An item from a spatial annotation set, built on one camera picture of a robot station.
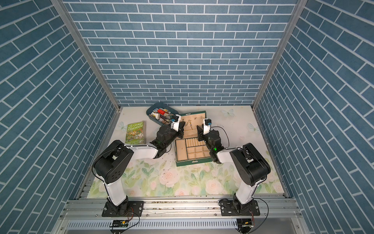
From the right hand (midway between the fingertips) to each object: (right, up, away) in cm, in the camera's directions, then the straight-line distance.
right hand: (200, 126), depth 92 cm
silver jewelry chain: (-7, +1, +2) cm, 7 cm away
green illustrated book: (-46, -6, +10) cm, 47 cm away
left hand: (-8, +2, -3) cm, 9 cm away
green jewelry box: (-7, -15, 0) cm, 16 cm away
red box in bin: (-31, +10, +24) cm, 41 cm away
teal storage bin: (-35, +7, +19) cm, 41 cm away
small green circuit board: (-41, -48, -19) cm, 66 cm away
